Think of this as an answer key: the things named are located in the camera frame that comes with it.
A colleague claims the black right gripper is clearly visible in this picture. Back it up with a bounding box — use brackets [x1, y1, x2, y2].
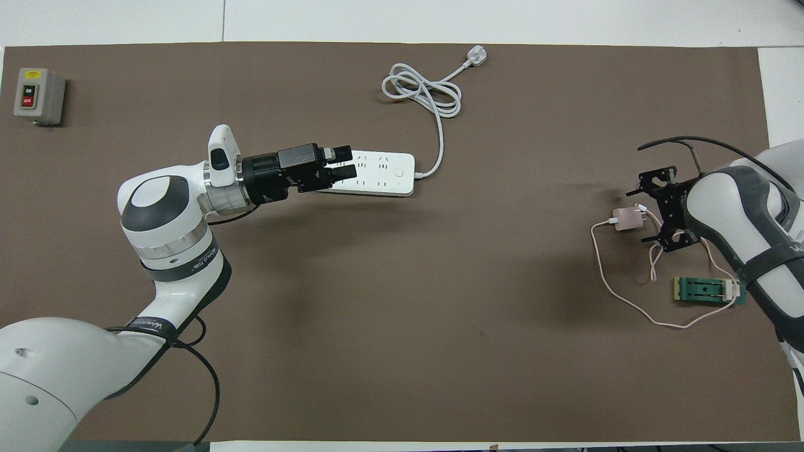
[627, 166, 699, 253]

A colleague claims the grey on-off switch box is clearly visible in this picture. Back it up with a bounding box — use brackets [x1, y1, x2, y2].
[14, 67, 67, 126]

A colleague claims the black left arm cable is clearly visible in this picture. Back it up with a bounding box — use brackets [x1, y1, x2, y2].
[107, 314, 221, 449]

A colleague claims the pink charging cable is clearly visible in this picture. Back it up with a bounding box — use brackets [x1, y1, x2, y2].
[590, 204, 739, 329]

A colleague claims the green circuit board module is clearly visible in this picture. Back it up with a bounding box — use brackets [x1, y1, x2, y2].
[673, 276, 748, 307]

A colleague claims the white power strip cord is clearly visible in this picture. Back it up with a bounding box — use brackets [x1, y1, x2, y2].
[382, 60, 462, 180]

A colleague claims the brown table mat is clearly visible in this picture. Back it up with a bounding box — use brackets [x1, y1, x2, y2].
[0, 43, 800, 442]

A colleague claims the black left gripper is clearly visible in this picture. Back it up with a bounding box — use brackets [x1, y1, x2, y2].
[242, 143, 357, 207]

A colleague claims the white power strip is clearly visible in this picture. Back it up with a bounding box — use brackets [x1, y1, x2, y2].
[327, 149, 416, 198]

